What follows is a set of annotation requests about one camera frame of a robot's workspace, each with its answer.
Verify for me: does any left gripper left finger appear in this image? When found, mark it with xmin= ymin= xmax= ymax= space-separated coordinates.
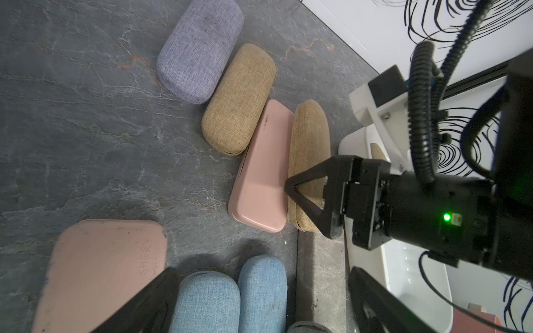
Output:
xmin=93 ymin=268 xmax=179 ymax=332

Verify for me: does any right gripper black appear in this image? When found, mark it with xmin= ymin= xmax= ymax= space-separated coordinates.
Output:
xmin=285 ymin=155 xmax=499 ymax=266

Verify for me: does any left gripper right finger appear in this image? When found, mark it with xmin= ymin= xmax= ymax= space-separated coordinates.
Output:
xmin=348 ymin=266 xmax=434 ymax=332

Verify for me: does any purple fabric glasses case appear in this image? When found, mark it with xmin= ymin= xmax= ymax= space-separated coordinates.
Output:
xmin=156 ymin=0 xmax=244 ymax=105

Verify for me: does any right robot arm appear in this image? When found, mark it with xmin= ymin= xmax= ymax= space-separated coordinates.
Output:
xmin=285 ymin=42 xmax=532 ymax=279

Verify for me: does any white plastic storage tray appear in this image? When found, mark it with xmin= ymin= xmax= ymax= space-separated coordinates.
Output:
xmin=338 ymin=125 xmax=453 ymax=332

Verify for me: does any light blue glasses case left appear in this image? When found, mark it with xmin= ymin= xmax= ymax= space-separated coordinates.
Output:
xmin=169 ymin=271 xmax=241 ymax=332

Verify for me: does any light blue glasses case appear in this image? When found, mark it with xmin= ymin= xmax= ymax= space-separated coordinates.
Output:
xmin=169 ymin=271 xmax=241 ymax=332
xmin=237 ymin=255 xmax=288 ymax=332

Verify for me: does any pink glasses case upper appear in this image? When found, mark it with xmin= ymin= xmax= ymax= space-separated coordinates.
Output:
xmin=228 ymin=100 xmax=294 ymax=233

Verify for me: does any pink glasses case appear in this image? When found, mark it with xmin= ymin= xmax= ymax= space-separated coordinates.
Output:
xmin=228 ymin=100 xmax=294 ymax=233
xmin=31 ymin=219 xmax=167 ymax=332

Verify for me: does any grey fabric glasses case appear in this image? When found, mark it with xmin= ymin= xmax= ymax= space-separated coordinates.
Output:
xmin=287 ymin=321 xmax=332 ymax=333

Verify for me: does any pink glasses case lower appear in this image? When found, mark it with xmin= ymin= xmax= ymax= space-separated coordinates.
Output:
xmin=31 ymin=219 xmax=167 ymax=332

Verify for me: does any light blue glasses case middle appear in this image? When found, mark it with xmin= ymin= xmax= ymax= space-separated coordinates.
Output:
xmin=237 ymin=255 xmax=288 ymax=332

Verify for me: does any tan fabric glasses case upper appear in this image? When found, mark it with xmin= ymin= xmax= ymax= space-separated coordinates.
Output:
xmin=201 ymin=44 xmax=277 ymax=155

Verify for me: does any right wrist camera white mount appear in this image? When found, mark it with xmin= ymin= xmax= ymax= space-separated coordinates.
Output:
xmin=344 ymin=65 xmax=414 ymax=174

